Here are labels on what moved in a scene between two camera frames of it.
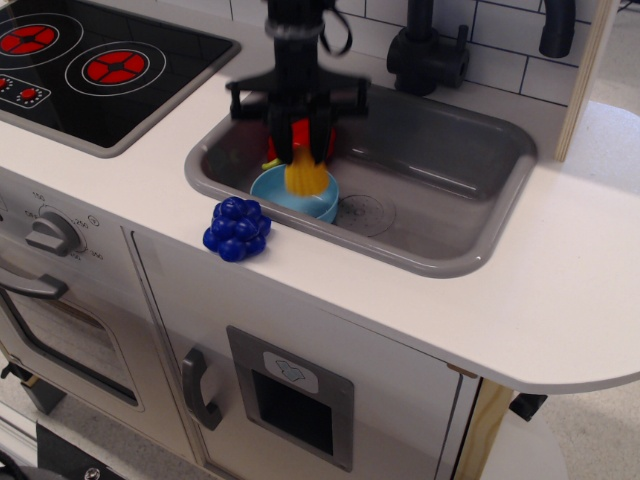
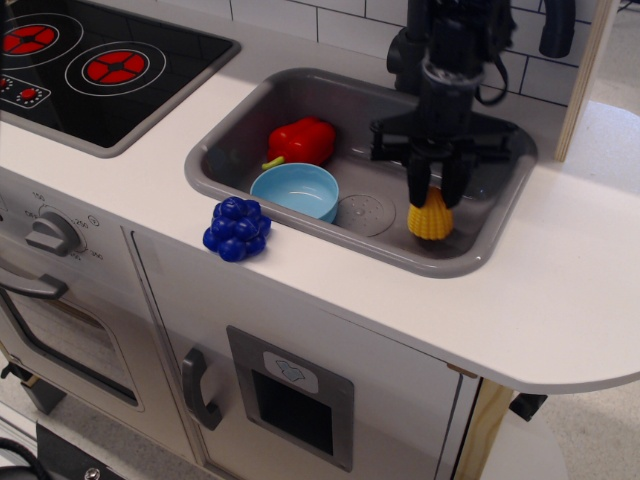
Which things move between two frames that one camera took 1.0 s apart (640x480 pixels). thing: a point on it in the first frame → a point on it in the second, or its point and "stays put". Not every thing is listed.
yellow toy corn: [304, 176] → [432, 221]
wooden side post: [590, 67] stays put
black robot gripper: [298, 89] → [443, 128]
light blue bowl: [271, 186] stays put
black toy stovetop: [102, 79] stays put
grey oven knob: [53, 231] stays put
